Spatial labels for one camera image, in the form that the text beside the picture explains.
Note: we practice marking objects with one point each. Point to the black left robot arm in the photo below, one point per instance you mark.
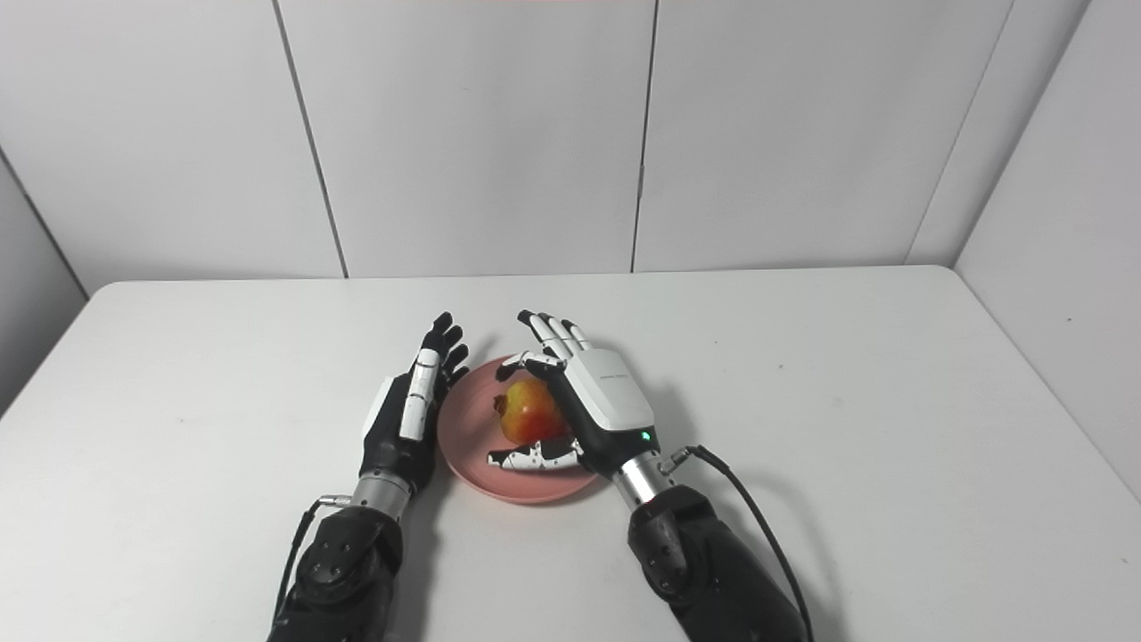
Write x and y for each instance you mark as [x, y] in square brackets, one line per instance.
[348, 571]

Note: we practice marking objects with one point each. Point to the red yellow pomegranate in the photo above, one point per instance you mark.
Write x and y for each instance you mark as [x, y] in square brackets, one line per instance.
[530, 412]

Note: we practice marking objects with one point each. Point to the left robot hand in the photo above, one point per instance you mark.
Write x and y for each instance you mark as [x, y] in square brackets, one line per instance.
[401, 428]

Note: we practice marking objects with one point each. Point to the pink plate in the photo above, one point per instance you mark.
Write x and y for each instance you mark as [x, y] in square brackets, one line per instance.
[535, 481]

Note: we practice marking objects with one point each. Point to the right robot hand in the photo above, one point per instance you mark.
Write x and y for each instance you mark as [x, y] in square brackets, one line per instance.
[597, 401]

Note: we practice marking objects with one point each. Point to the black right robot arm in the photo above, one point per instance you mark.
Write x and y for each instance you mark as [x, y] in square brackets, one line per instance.
[704, 562]

